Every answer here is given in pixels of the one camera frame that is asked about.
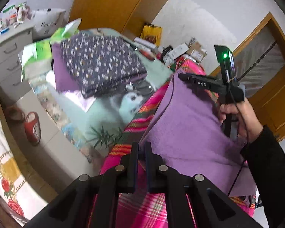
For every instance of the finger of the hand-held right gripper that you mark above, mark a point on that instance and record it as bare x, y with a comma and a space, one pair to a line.
186, 77

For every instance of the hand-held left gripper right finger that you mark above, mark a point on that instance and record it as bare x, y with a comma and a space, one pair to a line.
148, 171

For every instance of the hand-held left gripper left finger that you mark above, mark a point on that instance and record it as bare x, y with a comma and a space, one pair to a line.
133, 168

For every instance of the purple knit sweater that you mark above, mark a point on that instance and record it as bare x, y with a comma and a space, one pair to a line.
190, 128

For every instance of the person's right forearm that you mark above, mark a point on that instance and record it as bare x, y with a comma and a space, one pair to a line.
273, 171

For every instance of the person's right hand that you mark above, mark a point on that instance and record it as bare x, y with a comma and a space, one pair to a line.
248, 121

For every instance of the cardboard box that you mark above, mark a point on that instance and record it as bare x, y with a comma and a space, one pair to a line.
197, 52

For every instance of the small white box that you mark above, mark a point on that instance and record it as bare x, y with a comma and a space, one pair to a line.
178, 51

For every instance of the pink plaid blanket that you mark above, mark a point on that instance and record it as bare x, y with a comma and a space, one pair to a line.
142, 209

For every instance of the plastic-covered screen door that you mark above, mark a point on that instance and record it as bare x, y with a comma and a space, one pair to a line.
263, 59

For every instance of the wooden door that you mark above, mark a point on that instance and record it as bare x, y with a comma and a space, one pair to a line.
275, 104

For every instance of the flat white box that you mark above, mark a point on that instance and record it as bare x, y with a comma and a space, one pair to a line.
144, 43

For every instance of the yellow bag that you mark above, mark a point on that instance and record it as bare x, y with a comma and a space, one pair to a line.
152, 34

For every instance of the pale green printed tablecloth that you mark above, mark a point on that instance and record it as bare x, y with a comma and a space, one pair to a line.
104, 118

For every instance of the folded dark floral cloth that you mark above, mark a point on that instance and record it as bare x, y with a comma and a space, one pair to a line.
102, 61

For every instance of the pink paper booklet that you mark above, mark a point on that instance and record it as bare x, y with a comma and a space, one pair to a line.
79, 99

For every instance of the wooden wardrobe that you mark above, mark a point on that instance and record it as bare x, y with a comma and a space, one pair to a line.
114, 2

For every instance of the red slipper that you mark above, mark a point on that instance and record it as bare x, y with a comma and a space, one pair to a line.
32, 128

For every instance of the brown slipper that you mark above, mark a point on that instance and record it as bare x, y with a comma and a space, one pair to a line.
14, 114

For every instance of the floral bedsheet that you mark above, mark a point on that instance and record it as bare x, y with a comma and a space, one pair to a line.
2, 159

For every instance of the white paper bag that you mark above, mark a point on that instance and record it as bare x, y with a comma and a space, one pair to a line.
48, 21

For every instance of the green plastic bag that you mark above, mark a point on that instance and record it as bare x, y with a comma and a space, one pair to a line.
38, 52

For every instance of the grey drawer cabinet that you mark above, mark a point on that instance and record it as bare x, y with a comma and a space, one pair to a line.
9, 57

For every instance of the group of bottles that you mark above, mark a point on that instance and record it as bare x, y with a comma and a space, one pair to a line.
11, 16

